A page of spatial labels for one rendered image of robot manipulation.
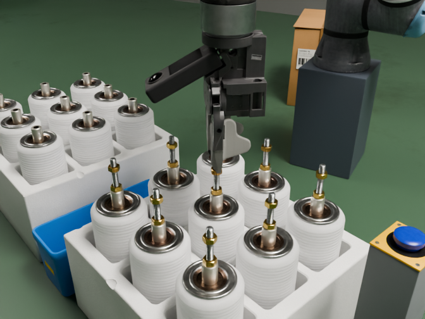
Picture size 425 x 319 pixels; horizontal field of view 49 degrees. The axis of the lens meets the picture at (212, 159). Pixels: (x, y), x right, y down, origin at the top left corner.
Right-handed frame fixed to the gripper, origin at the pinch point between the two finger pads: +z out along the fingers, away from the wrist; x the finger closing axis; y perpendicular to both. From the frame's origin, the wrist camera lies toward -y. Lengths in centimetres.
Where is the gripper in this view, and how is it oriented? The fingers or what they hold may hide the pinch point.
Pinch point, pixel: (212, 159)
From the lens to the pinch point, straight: 73.5
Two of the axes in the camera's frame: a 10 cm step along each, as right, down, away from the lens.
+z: 0.0, 8.7, 5.0
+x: -1.4, -5.0, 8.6
